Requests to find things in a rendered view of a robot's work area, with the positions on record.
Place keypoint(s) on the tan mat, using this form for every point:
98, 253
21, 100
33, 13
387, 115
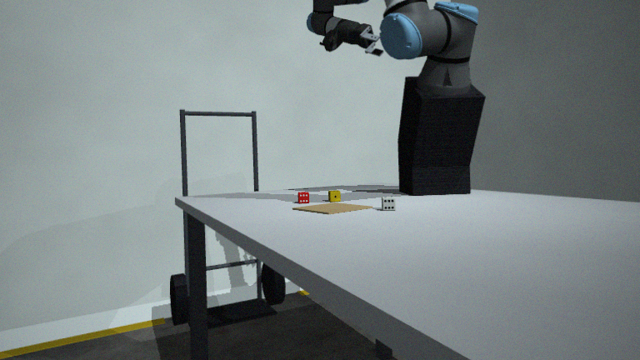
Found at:
331, 208

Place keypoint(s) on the grey die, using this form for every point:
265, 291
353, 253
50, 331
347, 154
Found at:
388, 203

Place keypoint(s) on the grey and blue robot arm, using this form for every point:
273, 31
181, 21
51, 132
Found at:
409, 30

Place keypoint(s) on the yellow die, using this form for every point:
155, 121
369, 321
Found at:
334, 196

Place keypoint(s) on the red die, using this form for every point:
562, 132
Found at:
303, 197

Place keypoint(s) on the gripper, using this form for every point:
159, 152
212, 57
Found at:
339, 30

